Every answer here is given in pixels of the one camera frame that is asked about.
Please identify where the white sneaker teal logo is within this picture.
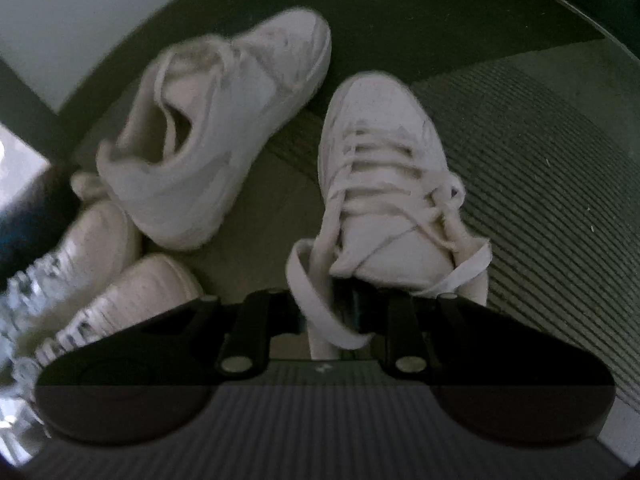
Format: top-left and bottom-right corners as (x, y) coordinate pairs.
(0, 172), (144, 321)
(10, 252), (204, 391)

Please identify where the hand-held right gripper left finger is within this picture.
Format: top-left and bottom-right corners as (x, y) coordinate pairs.
(142, 290), (303, 380)

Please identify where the grey striped floor mat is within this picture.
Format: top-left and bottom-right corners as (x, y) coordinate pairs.
(60, 0), (640, 411)

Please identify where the plain white sneaker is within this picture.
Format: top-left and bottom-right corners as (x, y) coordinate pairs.
(96, 8), (333, 252)
(287, 71), (494, 361)

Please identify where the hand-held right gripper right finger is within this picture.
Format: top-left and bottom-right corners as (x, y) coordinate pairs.
(332, 282), (501, 381)

